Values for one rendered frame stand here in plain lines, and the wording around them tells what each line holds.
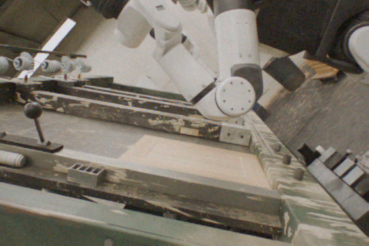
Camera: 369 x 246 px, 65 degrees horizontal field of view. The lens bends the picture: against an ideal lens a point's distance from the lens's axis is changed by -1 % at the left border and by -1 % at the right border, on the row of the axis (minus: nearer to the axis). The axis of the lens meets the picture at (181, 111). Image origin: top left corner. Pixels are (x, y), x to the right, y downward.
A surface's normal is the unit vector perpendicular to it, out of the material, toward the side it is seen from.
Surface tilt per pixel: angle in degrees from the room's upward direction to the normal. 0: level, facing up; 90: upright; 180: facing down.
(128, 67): 90
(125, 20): 106
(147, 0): 94
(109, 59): 90
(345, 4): 90
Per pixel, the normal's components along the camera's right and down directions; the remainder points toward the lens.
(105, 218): 0.15, -0.98
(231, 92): 0.11, -0.12
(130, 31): -0.26, 0.68
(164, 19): 0.55, -0.48
